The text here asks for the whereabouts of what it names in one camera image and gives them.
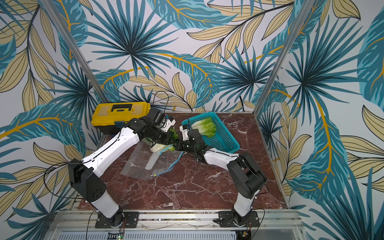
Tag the left aluminium corner post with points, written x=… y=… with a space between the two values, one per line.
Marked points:
x=68 y=18

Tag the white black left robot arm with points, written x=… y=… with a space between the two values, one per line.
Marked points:
x=85 y=174

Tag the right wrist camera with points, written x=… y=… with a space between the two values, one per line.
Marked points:
x=190 y=134

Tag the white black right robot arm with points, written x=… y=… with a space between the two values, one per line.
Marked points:
x=246 y=174

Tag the aluminium corner post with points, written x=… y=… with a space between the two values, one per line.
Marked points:
x=297 y=24
x=68 y=18

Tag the chinese cabbage back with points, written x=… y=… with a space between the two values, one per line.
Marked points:
x=206 y=127

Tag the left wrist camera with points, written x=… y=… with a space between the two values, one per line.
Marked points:
x=160 y=120

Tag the chinese cabbage front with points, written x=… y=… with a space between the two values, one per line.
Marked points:
x=159 y=148

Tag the right aluminium corner post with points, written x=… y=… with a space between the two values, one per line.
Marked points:
x=297 y=24

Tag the chinese cabbage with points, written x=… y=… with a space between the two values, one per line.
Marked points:
x=173 y=134
x=206 y=127
x=159 y=148

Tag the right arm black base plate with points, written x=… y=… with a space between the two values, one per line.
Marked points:
x=231 y=219

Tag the yellow black plastic toolbox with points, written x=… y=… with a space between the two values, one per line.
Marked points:
x=109 y=118

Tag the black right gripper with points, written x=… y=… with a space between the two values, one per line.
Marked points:
x=184 y=145

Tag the teal plastic basket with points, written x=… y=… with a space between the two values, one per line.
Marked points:
x=223 y=140

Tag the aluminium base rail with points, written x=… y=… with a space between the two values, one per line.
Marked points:
x=266 y=224

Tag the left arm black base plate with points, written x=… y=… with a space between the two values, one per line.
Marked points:
x=127 y=220

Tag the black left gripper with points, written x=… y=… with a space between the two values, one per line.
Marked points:
x=166 y=141

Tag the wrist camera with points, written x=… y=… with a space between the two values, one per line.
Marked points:
x=190 y=134
x=160 y=120

